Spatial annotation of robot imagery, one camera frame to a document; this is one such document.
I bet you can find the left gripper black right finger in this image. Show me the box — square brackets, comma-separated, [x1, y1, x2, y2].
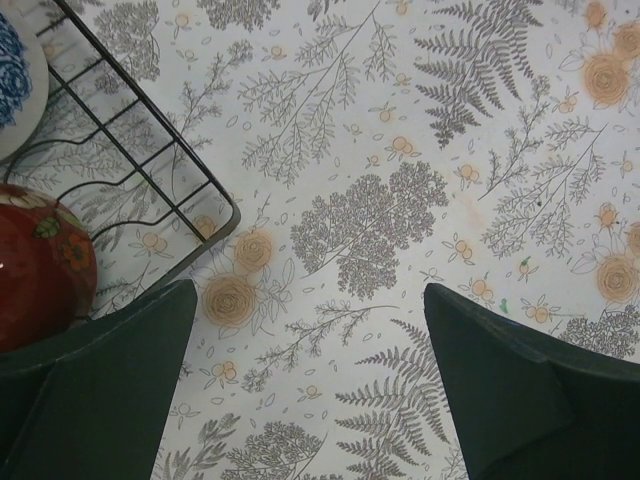
[424, 283, 639, 479]

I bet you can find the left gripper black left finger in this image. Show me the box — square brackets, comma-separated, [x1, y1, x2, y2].
[1, 279, 196, 479]

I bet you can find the white blue patterned bowl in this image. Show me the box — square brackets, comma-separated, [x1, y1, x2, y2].
[1, 7, 49, 163]

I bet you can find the red bowl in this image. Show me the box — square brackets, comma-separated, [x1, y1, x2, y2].
[1, 183, 98, 353]

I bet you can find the black wire dish rack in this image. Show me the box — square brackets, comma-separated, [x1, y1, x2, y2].
[1, 1, 240, 319]

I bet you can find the floral table mat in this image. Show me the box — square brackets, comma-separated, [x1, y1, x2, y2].
[0, 0, 640, 480]

